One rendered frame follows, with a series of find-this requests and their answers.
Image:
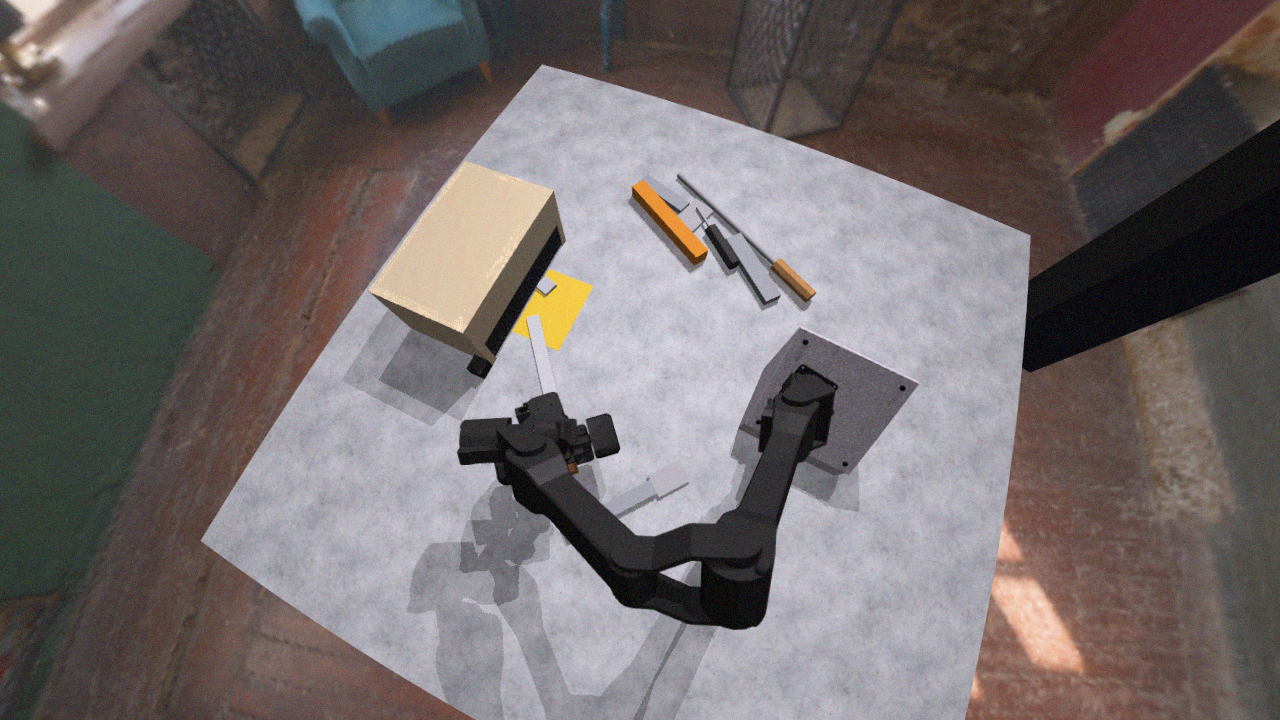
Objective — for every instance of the orange rectangular bar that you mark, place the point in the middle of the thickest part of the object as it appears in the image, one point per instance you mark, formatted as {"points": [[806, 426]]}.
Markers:
{"points": [[669, 222]]}

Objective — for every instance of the tan rectangular box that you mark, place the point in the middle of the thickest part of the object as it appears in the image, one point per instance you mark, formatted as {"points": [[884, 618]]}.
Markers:
{"points": [[467, 269]]}

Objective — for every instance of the orange-brown rounded cylinder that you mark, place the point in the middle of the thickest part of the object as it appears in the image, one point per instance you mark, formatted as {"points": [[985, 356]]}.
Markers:
{"points": [[543, 363]]}

